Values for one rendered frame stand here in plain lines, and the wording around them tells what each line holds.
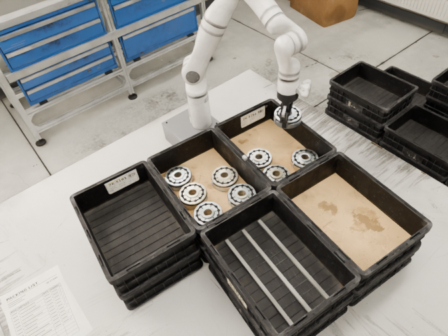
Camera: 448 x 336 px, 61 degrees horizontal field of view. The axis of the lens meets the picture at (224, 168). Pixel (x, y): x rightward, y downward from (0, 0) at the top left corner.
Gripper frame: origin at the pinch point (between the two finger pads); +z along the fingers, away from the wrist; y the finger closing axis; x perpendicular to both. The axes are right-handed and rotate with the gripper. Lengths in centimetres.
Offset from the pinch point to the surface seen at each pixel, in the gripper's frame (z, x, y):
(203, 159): 17.2, -30.6, 11.5
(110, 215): 18, -54, 47
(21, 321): 30, -70, 87
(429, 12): 79, 78, -267
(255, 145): 17.0, -12.5, -1.3
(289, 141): 16.9, 0.6, -6.9
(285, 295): 17, 13, 58
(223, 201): 17.0, -15.7, 30.0
